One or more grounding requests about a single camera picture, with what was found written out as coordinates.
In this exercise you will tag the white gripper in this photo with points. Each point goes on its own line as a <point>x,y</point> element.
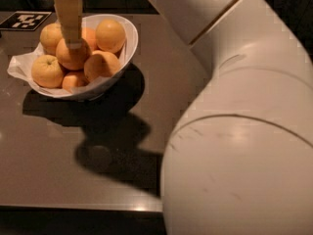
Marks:
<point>68,15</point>

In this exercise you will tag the orange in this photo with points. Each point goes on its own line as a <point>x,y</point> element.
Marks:
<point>101,64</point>
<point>73,59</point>
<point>47,72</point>
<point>110,35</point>
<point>89,35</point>
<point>50,36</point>
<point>74,79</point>

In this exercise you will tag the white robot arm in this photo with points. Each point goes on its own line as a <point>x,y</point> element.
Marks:
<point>240,159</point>

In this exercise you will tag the white bowl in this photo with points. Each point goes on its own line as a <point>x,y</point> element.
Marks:
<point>100,85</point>

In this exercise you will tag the black white marker tag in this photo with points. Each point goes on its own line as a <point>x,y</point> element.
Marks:
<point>24,21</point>

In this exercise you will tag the white paper liner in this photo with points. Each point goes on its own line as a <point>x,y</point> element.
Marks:
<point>18,64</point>

